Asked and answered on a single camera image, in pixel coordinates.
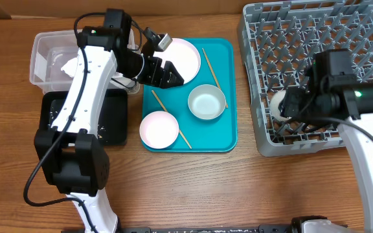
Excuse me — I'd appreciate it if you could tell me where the white paper cup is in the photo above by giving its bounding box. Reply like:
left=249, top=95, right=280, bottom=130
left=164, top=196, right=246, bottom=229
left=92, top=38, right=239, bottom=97
left=270, top=90, right=288, bottom=122

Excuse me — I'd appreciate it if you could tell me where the grey bowl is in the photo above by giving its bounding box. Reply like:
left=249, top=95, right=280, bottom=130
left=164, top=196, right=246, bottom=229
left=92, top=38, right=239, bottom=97
left=188, top=84, right=227, bottom=120

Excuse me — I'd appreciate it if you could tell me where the small pink bowl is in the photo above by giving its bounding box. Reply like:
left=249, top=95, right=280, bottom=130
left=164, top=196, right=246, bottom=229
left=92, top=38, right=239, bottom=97
left=139, top=111, right=178, bottom=150

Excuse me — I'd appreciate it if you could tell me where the white napkin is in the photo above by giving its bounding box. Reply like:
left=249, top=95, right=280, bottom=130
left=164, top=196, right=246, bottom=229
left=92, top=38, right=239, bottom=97
left=61, top=57, right=78, bottom=78

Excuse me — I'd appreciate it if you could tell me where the pile of rice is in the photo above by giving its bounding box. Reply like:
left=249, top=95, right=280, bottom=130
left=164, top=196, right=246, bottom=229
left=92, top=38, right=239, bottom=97
left=49, top=107, right=106, bottom=139

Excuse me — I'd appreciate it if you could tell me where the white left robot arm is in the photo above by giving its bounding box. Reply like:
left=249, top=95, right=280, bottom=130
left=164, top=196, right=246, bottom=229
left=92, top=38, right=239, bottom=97
left=34, top=8, right=184, bottom=232

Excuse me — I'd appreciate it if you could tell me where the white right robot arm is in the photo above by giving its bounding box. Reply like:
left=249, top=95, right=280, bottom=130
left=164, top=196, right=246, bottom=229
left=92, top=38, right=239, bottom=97
left=270, top=49, right=373, bottom=232

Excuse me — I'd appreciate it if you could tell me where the grey dishwasher rack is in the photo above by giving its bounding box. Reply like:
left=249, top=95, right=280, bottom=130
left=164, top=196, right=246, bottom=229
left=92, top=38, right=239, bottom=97
left=238, top=0, right=373, bottom=157

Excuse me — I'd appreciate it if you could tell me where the left wooden chopstick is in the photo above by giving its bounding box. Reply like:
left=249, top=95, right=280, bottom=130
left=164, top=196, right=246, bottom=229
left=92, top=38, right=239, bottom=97
left=151, top=90, right=192, bottom=150

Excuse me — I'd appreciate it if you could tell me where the wooden chopstick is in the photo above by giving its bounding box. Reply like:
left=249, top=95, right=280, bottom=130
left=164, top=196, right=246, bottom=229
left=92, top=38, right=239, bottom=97
left=151, top=90, right=192, bottom=150
left=201, top=48, right=230, bottom=109

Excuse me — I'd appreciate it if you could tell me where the large pink plate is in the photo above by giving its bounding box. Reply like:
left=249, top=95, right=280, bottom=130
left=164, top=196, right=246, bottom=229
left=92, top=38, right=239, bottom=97
left=153, top=38, right=201, bottom=84

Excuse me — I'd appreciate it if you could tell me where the right wooden chopstick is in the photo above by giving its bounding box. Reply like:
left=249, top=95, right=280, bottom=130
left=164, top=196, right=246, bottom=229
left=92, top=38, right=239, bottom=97
left=201, top=48, right=230, bottom=109

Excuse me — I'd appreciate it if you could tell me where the teal serving tray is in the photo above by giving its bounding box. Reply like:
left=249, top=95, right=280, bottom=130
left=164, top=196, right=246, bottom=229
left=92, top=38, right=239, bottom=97
left=142, top=38, right=238, bottom=153

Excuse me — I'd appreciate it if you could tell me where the black plastic tray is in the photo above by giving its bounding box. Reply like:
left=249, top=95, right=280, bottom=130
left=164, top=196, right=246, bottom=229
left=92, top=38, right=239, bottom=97
left=39, top=89, right=128, bottom=146

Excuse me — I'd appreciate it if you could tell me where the clear plastic bin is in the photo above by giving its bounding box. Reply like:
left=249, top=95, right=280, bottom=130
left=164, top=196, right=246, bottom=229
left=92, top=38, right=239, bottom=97
left=29, top=29, right=142, bottom=94

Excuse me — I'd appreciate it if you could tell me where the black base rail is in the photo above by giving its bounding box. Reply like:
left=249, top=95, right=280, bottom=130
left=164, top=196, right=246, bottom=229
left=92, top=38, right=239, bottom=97
left=62, top=215, right=349, bottom=233

